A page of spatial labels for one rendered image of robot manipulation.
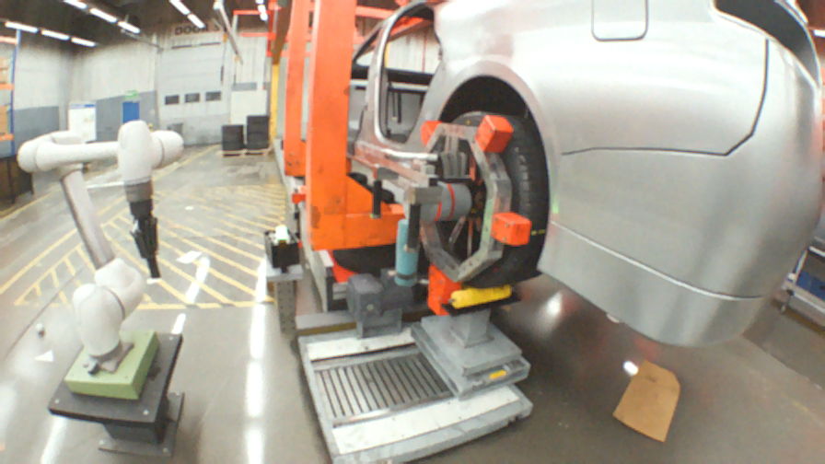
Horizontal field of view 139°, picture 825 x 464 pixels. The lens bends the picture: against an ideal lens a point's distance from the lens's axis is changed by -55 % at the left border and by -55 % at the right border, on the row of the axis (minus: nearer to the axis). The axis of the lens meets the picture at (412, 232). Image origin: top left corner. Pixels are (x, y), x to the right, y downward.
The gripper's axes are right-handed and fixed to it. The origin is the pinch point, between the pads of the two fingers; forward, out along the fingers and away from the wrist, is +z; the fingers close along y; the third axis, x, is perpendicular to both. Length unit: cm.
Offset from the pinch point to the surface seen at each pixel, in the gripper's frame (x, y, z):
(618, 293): 120, 29, -2
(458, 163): 91, -13, -24
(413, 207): 78, -11, -12
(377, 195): 69, -43, -8
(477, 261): 99, -13, 6
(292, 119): -1, -252, -39
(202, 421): -9, -6, 73
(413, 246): 78, -11, 0
